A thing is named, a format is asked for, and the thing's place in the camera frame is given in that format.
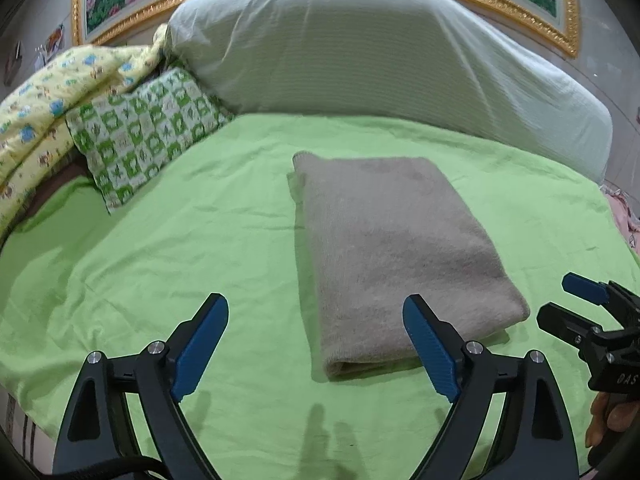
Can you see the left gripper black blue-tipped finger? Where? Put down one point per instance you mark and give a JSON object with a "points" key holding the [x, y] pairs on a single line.
{"points": [[620, 302]]}

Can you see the yellow cartoon print quilt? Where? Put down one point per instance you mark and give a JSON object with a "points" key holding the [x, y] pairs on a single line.
{"points": [[35, 141]]}

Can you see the green bed sheet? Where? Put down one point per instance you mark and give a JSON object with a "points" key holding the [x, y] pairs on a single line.
{"points": [[224, 218]]}

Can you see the green white checkered pillow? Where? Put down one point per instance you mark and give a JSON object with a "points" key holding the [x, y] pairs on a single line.
{"points": [[127, 139]]}

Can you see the small wall stickers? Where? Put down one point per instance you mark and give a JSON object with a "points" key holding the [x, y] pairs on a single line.
{"points": [[43, 55]]}

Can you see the pink cloth at bedside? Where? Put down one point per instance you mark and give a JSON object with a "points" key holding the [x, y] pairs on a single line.
{"points": [[625, 220]]}

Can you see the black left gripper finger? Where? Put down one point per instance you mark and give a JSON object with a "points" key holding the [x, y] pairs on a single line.
{"points": [[573, 329]]}

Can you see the white striped large pillow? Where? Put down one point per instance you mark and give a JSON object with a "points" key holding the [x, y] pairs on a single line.
{"points": [[429, 61]]}

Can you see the person's right hand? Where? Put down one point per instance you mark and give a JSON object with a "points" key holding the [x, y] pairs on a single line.
{"points": [[604, 418]]}

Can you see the beige knitted sweater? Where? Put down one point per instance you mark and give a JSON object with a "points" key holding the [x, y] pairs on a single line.
{"points": [[381, 229]]}

